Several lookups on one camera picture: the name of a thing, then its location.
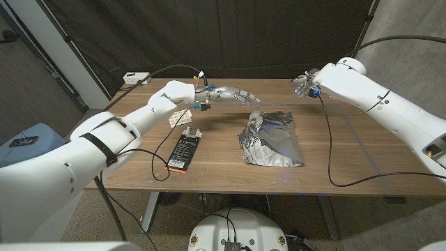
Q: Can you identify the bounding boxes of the white table leg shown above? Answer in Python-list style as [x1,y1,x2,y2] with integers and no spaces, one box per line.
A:
[140,191,160,234]

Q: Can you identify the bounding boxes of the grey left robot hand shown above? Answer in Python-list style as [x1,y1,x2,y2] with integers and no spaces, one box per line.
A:
[194,85,261,106]

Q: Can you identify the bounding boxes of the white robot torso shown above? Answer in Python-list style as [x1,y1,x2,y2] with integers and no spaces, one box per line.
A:
[187,208,289,251]

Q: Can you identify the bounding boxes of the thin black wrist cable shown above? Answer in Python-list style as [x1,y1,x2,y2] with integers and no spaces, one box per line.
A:
[308,86,446,188]
[100,102,212,251]

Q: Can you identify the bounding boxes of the black device on bin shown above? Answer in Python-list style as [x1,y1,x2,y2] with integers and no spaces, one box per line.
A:
[8,135,40,148]

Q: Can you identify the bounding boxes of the black backdrop pole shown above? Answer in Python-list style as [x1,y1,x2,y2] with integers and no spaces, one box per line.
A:
[36,0,113,100]
[344,0,380,79]

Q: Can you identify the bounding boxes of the white power box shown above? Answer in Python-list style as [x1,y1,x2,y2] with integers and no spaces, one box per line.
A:
[122,72,153,86]

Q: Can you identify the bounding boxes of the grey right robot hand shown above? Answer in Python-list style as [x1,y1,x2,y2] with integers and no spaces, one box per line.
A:
[291,68,323,99]

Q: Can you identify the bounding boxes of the black orange package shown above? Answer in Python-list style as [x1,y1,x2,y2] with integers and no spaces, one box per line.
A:
[164,127,203,175]

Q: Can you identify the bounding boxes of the white right shoulder cover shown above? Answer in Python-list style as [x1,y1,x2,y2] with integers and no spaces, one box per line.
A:
[419,240,446,251]

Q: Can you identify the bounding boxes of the black ribbed round object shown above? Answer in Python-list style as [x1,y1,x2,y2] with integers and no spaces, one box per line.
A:
[158,191,183,206]

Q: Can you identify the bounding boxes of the crinkled aluminium foil sheet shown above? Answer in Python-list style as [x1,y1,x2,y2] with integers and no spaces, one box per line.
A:
[238,110,305,168]

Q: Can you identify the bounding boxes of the black wall hook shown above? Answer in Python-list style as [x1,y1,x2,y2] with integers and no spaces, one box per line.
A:
[0,30,19,45]

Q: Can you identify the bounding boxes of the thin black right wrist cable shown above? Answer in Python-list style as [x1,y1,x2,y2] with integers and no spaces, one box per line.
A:
[308,86,446,188]

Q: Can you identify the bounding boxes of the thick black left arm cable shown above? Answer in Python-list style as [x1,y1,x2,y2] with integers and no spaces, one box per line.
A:
[93,63,210,242]

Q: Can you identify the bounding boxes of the thin black left wrist cable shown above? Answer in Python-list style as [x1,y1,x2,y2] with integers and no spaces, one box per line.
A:
[100,102,212,251]

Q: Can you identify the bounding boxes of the black backdrop curtain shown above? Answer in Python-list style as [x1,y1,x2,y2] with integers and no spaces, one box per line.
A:
[36,0,379,98]

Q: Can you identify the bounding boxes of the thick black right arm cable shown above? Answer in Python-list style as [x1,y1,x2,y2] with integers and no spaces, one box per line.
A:
[344,34,446,59]

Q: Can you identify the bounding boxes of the white left shoulder cover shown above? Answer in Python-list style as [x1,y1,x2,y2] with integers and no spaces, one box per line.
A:
[0,241,142,251]

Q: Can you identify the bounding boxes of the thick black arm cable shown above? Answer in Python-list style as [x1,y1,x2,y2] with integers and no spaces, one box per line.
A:
[93,63,210,242]
[344,34,446,59]

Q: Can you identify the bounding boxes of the grey table leg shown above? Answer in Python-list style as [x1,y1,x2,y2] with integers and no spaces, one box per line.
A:
[317,195,341,241]

